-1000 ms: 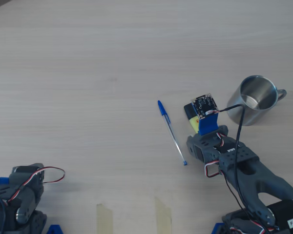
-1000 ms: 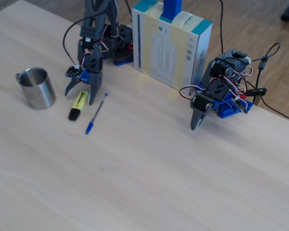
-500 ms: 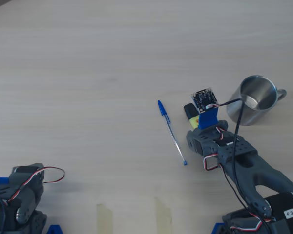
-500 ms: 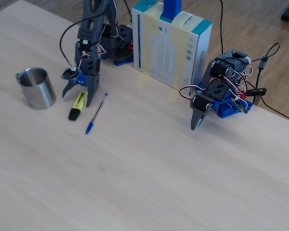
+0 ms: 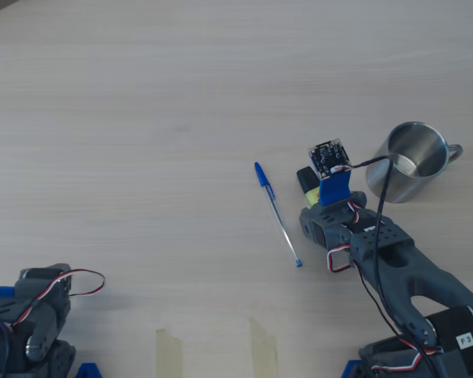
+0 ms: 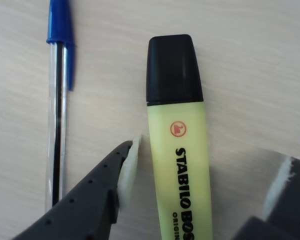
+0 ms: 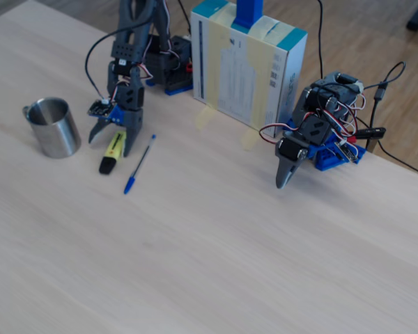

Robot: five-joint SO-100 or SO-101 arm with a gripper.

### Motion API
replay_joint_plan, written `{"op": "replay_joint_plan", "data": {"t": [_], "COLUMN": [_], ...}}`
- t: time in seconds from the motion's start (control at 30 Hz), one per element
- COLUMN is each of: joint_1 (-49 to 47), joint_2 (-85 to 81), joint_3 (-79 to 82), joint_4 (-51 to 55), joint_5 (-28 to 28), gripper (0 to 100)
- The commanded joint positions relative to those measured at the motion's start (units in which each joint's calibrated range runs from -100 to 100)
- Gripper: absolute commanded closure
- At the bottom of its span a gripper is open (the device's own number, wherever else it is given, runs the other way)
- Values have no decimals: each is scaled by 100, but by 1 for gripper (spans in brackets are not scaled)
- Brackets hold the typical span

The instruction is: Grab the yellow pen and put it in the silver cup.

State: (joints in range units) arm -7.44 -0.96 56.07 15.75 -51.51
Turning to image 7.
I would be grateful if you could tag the blue ballpoint pen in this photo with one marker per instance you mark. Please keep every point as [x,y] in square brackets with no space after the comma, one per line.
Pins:
[129,184]

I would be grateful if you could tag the dark grey fixed gripper finger with camera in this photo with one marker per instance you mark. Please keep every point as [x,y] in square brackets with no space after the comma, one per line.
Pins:
[133,128]

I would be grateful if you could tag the small red connector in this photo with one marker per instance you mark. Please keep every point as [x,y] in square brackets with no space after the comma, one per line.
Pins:
[189,67]

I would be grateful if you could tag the grey moving gripper finger without camera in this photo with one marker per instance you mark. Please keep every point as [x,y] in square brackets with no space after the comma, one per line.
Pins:
[295,166]

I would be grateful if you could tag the dark grey gripper body with camera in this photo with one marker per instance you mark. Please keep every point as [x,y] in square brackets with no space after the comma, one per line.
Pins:
[132,120]

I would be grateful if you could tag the beige masking tape strip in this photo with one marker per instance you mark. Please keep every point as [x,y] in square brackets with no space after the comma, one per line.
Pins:
[205,118]
[250,139]

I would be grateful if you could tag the grey fixed gripper finger without camera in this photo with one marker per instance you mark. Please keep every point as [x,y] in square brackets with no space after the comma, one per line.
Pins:
[283,172]

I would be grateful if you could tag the yellow highlighter pen black cap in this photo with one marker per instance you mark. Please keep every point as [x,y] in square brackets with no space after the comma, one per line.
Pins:
[110,154]

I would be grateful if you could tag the blue camera post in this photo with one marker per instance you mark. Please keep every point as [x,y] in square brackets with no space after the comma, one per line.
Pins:
[247,14]

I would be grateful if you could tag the grey gripper body without camera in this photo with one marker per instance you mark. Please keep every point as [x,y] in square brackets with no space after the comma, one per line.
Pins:
[290,153]

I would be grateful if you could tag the silver metal cup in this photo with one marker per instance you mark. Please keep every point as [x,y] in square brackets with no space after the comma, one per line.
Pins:
[59,135]

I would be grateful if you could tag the grey arm without camera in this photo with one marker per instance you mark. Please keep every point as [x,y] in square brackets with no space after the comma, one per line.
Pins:
[334,88]

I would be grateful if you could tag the blue base under camera arm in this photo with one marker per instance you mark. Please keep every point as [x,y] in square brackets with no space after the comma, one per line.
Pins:
[177,90]

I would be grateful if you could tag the blue base under camera-less arm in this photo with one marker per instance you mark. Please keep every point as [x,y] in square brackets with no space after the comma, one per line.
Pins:
[325,161]

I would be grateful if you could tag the dark grey moving gripper finger with camera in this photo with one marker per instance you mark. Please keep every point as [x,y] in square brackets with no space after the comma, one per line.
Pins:
[99,128]

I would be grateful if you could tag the black connector plug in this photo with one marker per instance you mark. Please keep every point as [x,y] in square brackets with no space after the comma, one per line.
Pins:
[372,132]

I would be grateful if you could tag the small motor controller board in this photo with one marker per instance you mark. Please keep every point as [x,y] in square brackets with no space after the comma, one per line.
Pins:
[346,152]

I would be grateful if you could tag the white cardboard box teal edge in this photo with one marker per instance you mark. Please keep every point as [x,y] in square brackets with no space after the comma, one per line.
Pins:
[294,87]

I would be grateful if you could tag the blue wrist camera board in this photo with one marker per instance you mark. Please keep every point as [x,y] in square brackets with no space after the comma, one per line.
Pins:
[101,109]

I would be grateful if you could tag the dark grey arm with camera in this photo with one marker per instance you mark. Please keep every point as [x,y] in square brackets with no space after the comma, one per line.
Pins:
[136,38]

